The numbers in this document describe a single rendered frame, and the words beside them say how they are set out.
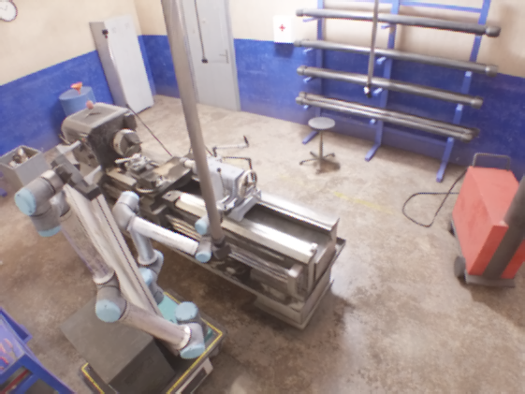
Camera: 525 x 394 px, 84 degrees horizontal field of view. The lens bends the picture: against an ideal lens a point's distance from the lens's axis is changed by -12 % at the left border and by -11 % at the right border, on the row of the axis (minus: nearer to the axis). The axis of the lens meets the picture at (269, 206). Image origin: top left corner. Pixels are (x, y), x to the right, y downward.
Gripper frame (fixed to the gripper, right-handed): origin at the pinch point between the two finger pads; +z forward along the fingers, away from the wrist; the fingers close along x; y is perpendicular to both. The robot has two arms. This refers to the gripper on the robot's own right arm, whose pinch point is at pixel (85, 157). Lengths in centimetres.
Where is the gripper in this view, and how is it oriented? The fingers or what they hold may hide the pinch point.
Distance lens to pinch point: 153.0
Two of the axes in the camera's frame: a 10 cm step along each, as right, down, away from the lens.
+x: 5.5, 7.5, 3.7
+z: 3.1, -5.9, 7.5
